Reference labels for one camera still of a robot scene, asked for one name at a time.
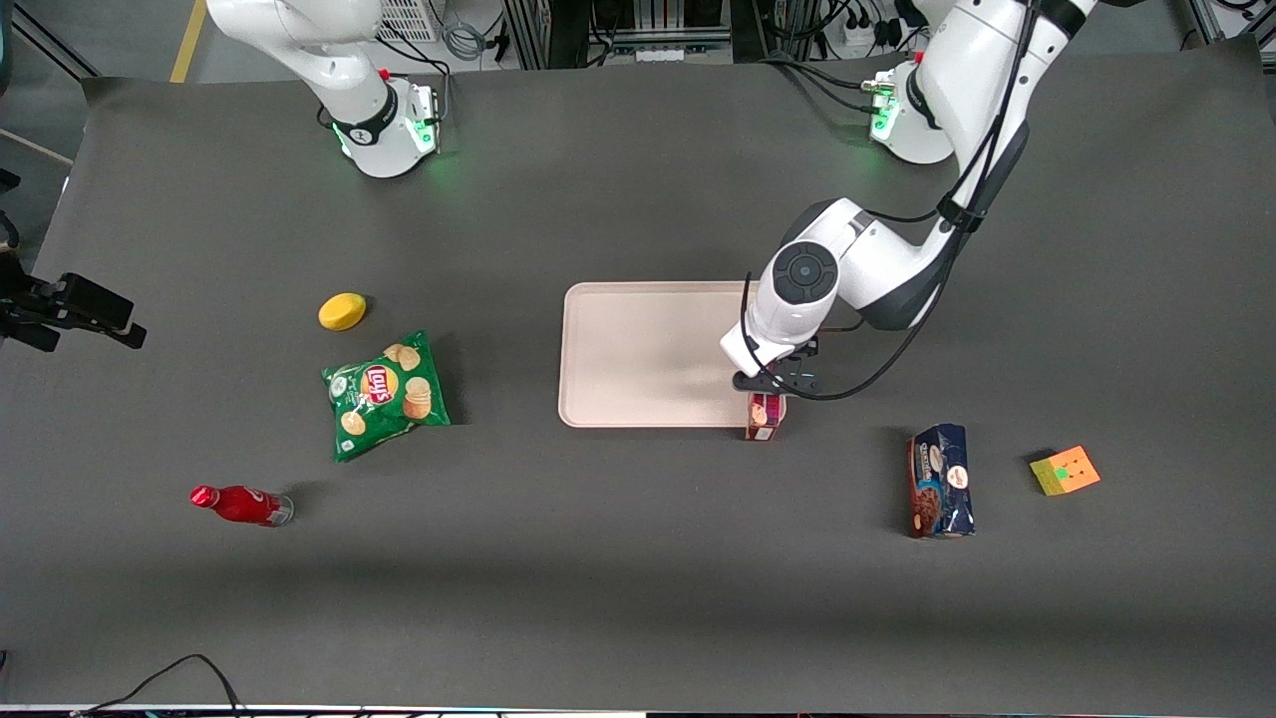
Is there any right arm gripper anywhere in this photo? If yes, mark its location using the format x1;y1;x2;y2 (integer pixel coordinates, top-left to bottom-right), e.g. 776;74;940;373
0;273;147;353

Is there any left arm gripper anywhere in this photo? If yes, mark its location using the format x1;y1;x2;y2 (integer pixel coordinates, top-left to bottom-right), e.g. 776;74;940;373
720;321;825;412

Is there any red cookie box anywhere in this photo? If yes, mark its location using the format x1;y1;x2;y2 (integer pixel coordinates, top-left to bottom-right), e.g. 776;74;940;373
747;391;787;443

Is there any pale pink plastic tray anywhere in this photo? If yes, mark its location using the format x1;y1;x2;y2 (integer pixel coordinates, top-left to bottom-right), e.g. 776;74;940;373
558;280;788;429

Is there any blue cookie package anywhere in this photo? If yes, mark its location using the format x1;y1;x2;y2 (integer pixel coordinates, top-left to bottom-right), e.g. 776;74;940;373
906;424;976;540

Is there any white perforated box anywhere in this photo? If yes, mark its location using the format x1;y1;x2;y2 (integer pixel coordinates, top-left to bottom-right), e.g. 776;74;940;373
377;0;442;44

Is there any grey table mat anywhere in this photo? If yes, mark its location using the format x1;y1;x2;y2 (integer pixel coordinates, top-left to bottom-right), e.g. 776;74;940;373
0;40;1276;715

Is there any red soda bottle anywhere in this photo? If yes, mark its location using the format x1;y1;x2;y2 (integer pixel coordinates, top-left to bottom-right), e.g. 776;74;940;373
189;485;295;528

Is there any yellow lemon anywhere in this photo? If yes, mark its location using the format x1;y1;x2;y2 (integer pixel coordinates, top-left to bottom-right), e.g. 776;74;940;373
318;292;368;332

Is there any colourful puzzle cube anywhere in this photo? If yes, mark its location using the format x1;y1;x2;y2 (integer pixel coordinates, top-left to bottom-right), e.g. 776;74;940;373
1030;445;1102;498

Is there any green chips bag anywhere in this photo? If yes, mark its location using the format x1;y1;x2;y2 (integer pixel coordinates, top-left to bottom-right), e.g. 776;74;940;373
321;330;452;463

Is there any white power strip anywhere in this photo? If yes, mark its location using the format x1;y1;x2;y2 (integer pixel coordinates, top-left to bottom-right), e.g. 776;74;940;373
840;18;906;53

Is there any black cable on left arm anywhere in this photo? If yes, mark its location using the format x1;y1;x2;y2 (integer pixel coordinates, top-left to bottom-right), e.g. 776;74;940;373
740;0;1040;403

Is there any black cable bundle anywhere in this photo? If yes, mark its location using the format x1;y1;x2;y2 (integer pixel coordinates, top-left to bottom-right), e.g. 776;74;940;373
760;54;880;113

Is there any black cable on table edge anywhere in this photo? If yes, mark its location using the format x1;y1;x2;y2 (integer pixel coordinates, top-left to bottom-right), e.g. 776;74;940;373
72;653;246;718

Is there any aluminium frame rack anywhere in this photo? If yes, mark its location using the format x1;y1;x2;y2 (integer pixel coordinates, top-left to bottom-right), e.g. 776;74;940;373
501;0;735;71

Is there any grey coiled cable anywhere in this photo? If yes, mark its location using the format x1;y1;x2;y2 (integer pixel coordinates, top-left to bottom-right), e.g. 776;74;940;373
442;14;491;63

